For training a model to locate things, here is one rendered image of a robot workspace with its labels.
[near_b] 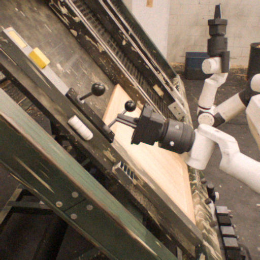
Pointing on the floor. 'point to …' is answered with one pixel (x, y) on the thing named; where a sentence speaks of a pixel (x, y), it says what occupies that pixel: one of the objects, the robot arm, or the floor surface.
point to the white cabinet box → (154, 20)
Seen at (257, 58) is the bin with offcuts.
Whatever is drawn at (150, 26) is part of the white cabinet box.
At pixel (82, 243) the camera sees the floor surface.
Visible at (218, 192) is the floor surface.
